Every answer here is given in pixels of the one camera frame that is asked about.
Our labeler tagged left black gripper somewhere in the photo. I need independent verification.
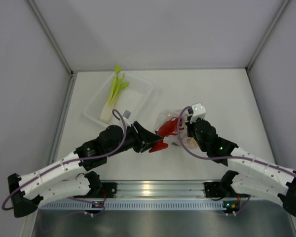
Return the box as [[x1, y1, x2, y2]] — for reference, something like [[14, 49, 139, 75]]
[[105, 120, 162, 158]]

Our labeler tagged red fake lobster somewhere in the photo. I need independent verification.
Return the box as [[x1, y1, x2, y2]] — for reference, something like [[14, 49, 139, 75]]
[[155, 117, 179, 150]]

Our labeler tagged clear zip top bag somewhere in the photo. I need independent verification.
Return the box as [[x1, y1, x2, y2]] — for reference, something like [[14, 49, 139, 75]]
[[149, 110, 197, 153]]

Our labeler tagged fake green leek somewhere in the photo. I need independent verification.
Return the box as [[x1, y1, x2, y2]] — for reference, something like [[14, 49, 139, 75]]
[[100, 65, 129, 123]]

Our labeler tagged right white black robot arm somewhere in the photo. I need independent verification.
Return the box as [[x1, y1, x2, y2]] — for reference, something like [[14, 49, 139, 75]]
[[186, 118, 296, 217]]

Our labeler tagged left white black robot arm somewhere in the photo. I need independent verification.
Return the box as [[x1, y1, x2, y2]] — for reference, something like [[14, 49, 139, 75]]
[[8, 122, 163, 218]]

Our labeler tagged translucent white plastic basket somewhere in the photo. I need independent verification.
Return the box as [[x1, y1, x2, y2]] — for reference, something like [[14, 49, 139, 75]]
[[83, 71, 153, 127]]

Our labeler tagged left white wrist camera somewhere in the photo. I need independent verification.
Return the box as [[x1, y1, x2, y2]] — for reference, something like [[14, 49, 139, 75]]
[[122, 110, 131, 119]]

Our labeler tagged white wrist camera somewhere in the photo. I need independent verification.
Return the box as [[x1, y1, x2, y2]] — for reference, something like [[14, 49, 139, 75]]
[[122, 110, 131, 119], [187, 103, 206, 123]]

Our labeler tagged aluminium rail base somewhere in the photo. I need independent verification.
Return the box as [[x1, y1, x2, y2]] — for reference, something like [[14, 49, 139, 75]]
[[39, 179, 273, 199]]

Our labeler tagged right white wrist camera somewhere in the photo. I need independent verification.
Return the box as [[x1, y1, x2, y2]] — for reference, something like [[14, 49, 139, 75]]
[[187, 103, 206, 123]]

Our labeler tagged white slotted cable duct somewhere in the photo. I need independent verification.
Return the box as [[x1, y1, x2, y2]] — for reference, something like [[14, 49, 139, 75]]
[[39, 199, 239, 211]]

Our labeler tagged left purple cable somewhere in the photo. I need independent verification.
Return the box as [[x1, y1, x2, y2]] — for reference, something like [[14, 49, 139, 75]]
[[1, 109, 129, 211]]

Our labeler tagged purple cable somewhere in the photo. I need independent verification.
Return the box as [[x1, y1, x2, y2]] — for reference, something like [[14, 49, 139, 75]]
[[176, 106, 296, 177], [1, 109, 129, 211]]

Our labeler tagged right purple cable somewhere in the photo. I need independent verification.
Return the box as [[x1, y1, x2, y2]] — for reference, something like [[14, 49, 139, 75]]
[[176, 106, 296, 177]]

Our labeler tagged left aluminium frame post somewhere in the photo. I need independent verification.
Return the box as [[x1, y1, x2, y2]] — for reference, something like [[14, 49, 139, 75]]
[[26, 0, 73, 75]]

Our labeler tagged aluminium frame post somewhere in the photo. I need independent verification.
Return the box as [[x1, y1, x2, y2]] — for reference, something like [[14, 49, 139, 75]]
[[245, 0, 292, 73], [26, 0, 73, 75]]

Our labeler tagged right aluminium frame post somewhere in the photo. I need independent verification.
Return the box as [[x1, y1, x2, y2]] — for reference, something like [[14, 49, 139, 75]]
[[245, 0, 292, 73]]

